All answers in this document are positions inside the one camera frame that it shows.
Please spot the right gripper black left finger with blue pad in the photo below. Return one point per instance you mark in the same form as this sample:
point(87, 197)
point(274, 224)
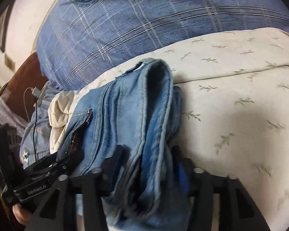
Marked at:
point(99, 183)

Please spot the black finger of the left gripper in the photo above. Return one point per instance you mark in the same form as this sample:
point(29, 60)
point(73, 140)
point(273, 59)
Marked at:
point(52, 166)

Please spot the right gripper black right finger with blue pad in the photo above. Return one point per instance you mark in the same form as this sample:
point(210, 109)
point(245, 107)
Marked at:
point(195, 183)

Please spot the blue denim pants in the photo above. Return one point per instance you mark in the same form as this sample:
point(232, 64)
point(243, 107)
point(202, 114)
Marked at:
point(141, 110)

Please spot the left hand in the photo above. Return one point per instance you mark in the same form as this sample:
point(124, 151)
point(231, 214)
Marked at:
point(22, 215)

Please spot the blue grey patterned blanket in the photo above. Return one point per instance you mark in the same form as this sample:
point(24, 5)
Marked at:
point(35, 142)

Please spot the lavender cloth on headboard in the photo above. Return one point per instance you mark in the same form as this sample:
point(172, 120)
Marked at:
point(9, 117)

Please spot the brown headboard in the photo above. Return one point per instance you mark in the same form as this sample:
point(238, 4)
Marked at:
point(28, 75)

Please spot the cream leaf-print bedsheet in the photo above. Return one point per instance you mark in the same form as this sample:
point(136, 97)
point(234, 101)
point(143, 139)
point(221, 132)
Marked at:
point(236, 109)

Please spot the blue plaid pillow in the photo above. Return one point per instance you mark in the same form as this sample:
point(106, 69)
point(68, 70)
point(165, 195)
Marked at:
point(81, 39)

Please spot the white charger with cable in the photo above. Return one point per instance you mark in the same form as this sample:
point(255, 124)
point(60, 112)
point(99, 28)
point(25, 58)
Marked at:
point(35, 92)

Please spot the small gold wall plaque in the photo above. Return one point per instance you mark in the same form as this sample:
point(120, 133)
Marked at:
point(9, 63)

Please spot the framed wall picture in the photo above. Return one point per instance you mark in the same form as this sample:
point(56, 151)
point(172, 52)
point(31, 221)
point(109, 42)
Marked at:
point(4, 21)

